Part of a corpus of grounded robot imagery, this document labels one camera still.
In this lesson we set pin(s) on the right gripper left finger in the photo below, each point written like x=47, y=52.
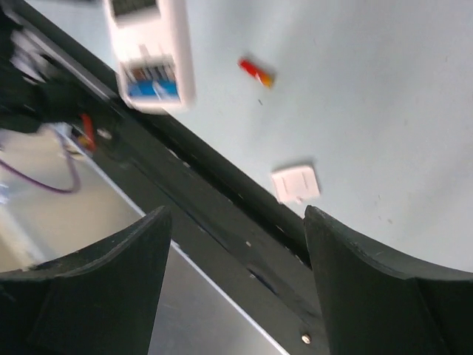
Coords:
x=101, y=299

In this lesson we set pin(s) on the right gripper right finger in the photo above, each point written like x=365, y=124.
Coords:
x=377, y=300

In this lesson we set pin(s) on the white battery cover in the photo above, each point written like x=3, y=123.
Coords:
x=295, y=183

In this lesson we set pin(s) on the blue battery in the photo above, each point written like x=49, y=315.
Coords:
x=159, y=90

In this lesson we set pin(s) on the black silver battery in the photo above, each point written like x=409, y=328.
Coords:
x=158, y=72

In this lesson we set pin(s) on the white remote control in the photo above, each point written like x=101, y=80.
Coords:
x=148, y=33

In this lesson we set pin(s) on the red orange battery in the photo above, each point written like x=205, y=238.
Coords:
x=257, y=71

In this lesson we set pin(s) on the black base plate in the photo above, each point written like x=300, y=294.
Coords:
x=253, y=248

